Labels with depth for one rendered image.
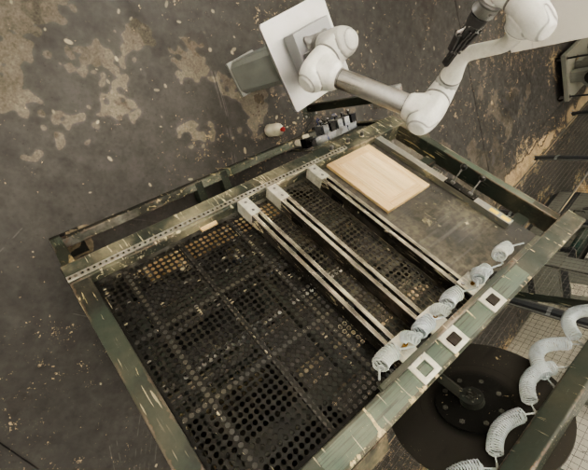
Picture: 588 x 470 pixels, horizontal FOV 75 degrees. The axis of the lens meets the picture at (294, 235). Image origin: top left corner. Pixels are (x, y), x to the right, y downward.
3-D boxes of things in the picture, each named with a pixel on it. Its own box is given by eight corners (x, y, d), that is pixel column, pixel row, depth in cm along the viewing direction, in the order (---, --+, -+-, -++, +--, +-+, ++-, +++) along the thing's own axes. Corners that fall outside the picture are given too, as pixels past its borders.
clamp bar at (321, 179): (315, 172, 226) (321, 137, 208) (496, 312, 169) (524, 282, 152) (302, 178, 221) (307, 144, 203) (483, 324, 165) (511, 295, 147)
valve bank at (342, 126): (339, 107, 268) (364, 104, 249) (343, 128, 274) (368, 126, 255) (283, 130, 245) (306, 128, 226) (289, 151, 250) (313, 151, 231)
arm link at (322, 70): (315, 63, 213) (293, 91, 208) (313, 39, 198) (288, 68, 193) (446, 115, 188) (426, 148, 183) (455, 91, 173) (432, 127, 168)
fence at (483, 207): (379, 140, 253) (380, 135, 250) (510, 225, 208) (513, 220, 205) (373, 143, 251) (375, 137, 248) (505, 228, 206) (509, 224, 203)
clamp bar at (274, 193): (277, 191, 212) (279, 156, 194) (459, 351, 156) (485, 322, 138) (262, 199, 207) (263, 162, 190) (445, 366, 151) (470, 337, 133)
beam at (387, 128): (387, 128, 275) (391, 114, 267) (400, 135, 269) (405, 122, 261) (68, 282, 171) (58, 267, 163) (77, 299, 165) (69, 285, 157)
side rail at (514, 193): (400, 136, 269) (405, 122, 261) (551, 228, 217) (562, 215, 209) (395, 139, 266) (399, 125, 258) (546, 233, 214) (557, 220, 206)
